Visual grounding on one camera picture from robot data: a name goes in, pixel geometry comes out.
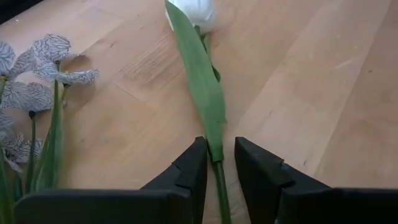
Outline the white artificial tulip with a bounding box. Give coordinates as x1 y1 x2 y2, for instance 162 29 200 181
164 0 233 224

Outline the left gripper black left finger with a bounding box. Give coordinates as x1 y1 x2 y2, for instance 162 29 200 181
14 136 209 224

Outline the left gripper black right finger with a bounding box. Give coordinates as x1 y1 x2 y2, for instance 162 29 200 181
234 136 398 224

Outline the pale blue artificial flower bunch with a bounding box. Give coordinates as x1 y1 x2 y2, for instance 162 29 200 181
0 33 100 224

